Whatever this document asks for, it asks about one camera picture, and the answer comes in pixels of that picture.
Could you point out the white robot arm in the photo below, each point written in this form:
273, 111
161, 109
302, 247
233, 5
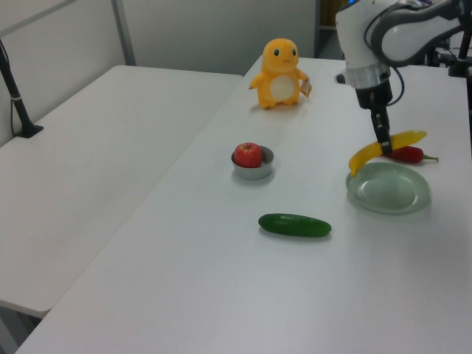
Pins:
402, 37

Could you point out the black camera stand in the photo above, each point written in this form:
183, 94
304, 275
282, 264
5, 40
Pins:
461, 55

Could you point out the yellow banana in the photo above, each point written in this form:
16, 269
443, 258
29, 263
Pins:
368, 151

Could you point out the light green plastic plate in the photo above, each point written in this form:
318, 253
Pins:
387, 190

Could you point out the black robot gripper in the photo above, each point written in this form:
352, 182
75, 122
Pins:
374, 95

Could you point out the red chili pepper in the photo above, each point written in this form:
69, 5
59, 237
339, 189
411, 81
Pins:
407, 154

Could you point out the black pole with clamp foot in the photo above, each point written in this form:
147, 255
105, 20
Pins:
16, 99

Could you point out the red apple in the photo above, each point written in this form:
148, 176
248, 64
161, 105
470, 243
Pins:
248, 155

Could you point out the dark green cucumber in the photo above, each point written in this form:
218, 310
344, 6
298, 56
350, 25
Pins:
295, 225

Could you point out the orange plush toy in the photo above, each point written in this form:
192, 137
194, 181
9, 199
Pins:
280, 73

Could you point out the small metal bowl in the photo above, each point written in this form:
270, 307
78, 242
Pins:
254, 173

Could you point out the paper tag on plush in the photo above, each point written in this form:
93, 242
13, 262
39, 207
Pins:
306, 87

